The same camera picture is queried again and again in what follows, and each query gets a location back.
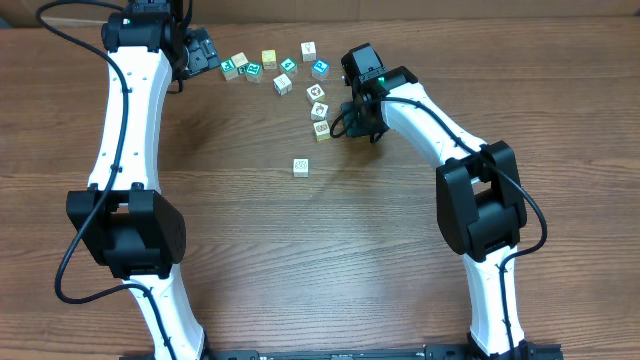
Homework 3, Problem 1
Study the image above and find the white patterned wooden block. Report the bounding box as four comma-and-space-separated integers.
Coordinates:
292, 158, 310, 178

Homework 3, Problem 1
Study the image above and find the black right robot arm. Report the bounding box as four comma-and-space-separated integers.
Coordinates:
331, 44, 528, 359

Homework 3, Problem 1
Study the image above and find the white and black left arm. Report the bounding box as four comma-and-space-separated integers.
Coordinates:
66, 1, 220, 359

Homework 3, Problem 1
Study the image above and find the green letter block far left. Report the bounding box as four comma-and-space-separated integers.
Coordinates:
220, 58, 239, 81

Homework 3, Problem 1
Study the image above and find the plain wooden block number two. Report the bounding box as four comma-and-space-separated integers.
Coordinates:
231, 52, 249, 75

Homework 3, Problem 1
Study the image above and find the yellow sided picture block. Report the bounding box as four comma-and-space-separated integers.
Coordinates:
313, 120, 331, 142

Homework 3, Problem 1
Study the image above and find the white block brown acorn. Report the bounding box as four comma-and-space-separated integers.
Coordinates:
310, 102, 329, 121

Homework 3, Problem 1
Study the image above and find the green R wooden block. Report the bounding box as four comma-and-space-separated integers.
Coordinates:
245, 62, 263, 83

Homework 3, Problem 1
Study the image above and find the white block brown animal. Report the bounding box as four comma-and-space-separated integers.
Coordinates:
306, 84, 326, 104

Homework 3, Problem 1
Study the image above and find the blue P wooden block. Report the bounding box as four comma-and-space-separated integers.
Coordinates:
311, 59, 330, 81

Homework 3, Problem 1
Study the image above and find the yellow top wooden block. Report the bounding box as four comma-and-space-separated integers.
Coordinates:
261, 49, 278, 70

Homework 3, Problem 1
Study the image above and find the white block blue side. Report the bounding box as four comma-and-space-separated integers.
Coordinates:
273, 74, 293, 96

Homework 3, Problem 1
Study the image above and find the white wooden block top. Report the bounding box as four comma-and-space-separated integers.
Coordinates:
301, 42, 317, 62

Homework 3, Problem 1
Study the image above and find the green number four block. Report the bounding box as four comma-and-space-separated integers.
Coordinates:
279, 57, 298, 77

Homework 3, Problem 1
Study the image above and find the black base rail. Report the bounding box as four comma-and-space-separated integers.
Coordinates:
119, 342, 565, 360

